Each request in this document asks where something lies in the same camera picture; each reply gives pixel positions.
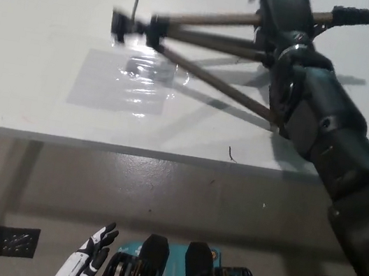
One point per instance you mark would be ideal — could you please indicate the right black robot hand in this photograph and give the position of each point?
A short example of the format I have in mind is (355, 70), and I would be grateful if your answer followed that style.
(285, 20)

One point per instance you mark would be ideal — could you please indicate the clear glossy tape patch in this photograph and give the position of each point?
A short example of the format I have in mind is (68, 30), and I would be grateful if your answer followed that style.
(107, 89)

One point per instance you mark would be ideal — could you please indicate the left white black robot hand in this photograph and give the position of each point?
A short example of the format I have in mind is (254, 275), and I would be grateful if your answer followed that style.
(90, 257)

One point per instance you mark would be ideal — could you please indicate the bronze and black camera tripod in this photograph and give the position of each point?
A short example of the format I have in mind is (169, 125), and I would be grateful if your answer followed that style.
(207, 20)

